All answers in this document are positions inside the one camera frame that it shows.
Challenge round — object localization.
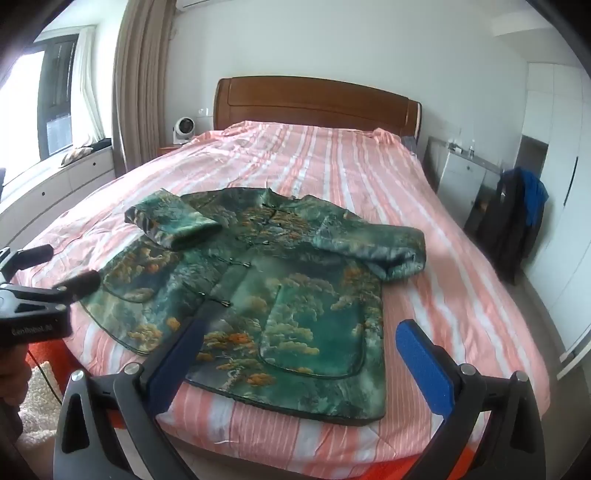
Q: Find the blue cloth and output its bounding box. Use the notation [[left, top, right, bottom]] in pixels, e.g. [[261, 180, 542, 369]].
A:
[[522, 173, 550, 228]]

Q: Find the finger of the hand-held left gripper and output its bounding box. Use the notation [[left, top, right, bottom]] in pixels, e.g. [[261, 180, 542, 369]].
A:
[[0, 244, 55, 283], [51, 269, 101, 305]]

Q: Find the white fluffy rug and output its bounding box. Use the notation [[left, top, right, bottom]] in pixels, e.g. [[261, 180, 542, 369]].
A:
[[17, 360, 62, 435]]

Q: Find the white side cabinet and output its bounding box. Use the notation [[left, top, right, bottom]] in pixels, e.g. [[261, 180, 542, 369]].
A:
[[436, 148, 503, 209]]

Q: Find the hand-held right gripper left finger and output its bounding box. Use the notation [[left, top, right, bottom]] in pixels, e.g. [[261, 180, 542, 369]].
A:
[[53, 316, 207, 480]]

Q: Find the patterned cushion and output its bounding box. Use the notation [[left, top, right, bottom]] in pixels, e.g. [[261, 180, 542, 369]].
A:
[[60, 146, 96, 167]]

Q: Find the white window seat cabinet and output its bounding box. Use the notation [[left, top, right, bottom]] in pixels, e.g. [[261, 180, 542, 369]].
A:
[[0, 145, 117, 254]]

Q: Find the white round fan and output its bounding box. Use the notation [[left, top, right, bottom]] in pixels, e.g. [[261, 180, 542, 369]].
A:
[[170, 117, 199, 147]]

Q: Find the black jacket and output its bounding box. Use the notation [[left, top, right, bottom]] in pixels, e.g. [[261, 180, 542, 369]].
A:
[[464, 168, 542, 285]]

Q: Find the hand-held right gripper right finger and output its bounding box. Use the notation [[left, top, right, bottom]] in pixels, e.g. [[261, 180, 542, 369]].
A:
[[395, 318, 553, 480]]

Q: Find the dark framed window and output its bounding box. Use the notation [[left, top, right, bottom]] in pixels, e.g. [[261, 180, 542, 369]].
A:
[[0, 37, 79, 186]]

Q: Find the wooden headboard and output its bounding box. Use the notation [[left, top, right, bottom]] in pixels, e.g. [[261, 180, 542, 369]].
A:
[[213, 76, 422, 139]]

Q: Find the green printed padded jacket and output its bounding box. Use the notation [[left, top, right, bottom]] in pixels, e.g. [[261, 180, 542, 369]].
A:
[[79, 187, 426, 426]]

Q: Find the white wardrobe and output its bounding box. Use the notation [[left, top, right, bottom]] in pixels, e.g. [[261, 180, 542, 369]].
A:
[[521, 62, 591, 352]]

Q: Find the white sheer curtain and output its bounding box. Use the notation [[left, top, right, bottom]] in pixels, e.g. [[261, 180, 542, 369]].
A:
[[69, 25, 110, 151]]

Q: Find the pink striped blanket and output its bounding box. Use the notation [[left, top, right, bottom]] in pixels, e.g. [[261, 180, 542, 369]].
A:
[[9, 121, 551, 480]]

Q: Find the brown curtain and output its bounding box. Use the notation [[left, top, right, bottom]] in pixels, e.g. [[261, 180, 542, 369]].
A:
[[112, 0, 179, 177]]

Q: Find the thin black cable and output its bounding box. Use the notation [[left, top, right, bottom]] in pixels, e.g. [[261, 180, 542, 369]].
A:
[[25, 345, 64, 403]]

